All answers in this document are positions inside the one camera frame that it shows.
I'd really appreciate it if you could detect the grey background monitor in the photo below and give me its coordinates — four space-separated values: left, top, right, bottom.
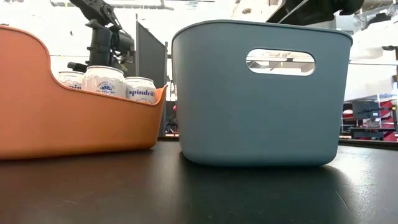
352 101 381 121

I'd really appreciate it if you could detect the white sparkling water can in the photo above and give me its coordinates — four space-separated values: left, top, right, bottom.
57 70 86 91
81 65 127 99
125 77 157 105

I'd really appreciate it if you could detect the blue-grey plastic bin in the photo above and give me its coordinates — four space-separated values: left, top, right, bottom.
171 19 354 167

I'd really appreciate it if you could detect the dark divider panel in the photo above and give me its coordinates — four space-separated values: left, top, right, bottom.
136 14 169 137

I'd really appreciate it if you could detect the black background bench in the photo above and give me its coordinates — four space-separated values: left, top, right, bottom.
349 126 385 141

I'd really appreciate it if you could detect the orange plastic bin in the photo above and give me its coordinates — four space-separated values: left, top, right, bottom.
0 25 168 161

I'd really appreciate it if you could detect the red white background shelf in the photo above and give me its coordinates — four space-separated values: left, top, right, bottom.
340 95 398 142

